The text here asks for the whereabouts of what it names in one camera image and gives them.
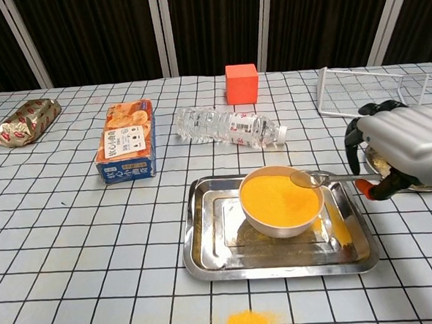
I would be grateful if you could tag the metal spoon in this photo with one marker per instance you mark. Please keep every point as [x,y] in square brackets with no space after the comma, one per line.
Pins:
[305,178]

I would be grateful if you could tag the gold foil snack packet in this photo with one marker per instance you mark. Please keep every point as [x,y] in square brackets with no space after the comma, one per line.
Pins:
[26,122]

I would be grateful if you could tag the white black checked tablecloth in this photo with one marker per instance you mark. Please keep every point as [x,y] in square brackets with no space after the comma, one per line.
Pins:
[77,233]

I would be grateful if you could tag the orange cube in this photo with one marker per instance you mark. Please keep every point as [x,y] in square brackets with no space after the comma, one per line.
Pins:
[242,85]

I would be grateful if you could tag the black white-framed folding screen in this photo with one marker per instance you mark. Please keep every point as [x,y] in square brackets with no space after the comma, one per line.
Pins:
[94,33]

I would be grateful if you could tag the round steel plate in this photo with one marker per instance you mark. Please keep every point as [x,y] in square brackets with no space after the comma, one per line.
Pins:
[377,161]

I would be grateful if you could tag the orange blue biscuit box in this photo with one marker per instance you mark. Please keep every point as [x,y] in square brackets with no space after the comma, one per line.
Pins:
[126,138]

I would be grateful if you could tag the orange powder pile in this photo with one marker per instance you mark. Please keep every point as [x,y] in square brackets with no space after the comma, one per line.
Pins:
[248,323]

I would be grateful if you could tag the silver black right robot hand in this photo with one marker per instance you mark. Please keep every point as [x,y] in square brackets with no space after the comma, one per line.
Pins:
[405,139]

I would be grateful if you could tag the orange bowl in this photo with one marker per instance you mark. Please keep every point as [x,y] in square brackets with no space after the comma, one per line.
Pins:
[279,229]

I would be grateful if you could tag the clear plastic container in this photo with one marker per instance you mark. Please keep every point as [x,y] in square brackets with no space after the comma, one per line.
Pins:
[347,88]

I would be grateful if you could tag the rectangular steel tray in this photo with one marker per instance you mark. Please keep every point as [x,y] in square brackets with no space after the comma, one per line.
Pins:
[213,243]

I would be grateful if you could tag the clear plastic water bottle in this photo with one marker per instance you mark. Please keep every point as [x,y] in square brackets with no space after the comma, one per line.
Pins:
[217,125]

